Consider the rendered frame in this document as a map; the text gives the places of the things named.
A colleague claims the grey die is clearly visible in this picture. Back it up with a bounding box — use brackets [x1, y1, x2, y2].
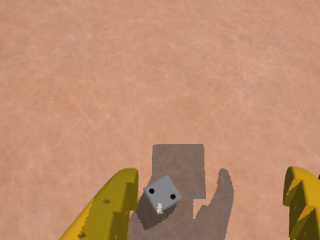
[143, 175, 182, 214]

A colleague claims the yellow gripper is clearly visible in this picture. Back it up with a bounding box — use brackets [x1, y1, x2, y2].
[59, 166, 320, 240]

